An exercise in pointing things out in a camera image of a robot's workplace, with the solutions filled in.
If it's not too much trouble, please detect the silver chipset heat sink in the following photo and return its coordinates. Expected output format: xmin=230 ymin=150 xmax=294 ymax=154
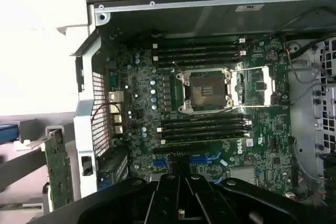
xmin=229 ymin=167 xmax=257 ymax=186

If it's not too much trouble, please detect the blue expansion slot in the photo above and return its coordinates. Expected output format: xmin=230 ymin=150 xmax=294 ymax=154
xmin=154 ymin=152 xmax=221 ymax=169

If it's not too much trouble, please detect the black RAM slot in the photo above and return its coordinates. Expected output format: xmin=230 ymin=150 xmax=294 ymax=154
xmin=157 ymin=57 xmax=241 ymax=68
xmin=160 ymin=127 xmax=251 ymax=138
xmin=160 ymin=134 xmax=252 ymax=146
xmin=152 ymin=37 xmax=247 ymax=49
xmin=157 ymin=45 xmax=241 ymax=55
xmin=160 ymin=115 xmax=251 ymax=125
xmin=152 ymin=50 xmax=247 ymax=61
xmin=156 ymin=121 xmax=250 ymax=132

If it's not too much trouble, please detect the open black PC case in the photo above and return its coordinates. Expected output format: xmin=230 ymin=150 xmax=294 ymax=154
xmin=69 ymin=0 xmax=336 ymax=219

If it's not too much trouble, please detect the black expansion slot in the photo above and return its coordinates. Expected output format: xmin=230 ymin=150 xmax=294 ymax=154
xmin=153 ymin=144 xmax=211 ymax=154

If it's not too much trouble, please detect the thin metal locking lever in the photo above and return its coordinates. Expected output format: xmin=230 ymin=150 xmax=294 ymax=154
xmin=224 ymin=104 xmax=293 ymax=111
xmin=230 ymin=65 xmax=275 ymax=72

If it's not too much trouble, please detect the green motherboard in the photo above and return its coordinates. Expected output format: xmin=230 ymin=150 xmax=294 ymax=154
xmin=104 ymin=34 xmax=300 ymax=202

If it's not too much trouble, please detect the CPU socket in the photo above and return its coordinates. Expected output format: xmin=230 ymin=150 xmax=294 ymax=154
xmin=175 ymin=68 xmax=234 ymax=114

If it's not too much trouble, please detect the silver perforated drive cage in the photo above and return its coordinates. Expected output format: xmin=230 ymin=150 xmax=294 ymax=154
xmin=312 ymin=36 xmax=336 ymax=156

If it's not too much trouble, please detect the silver socket cover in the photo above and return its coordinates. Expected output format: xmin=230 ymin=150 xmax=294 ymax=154
xmin=226 ymin=65 xmax=277 ymax=108

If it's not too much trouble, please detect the blue disk caddy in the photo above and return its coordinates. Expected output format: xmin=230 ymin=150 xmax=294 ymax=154
xmin=0 ymin=123 xmax=19 ymax=141

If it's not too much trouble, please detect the thick black wire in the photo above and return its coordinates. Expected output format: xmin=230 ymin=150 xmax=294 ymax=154
xmin=288 ymin=32 xmax=336 ymax=59

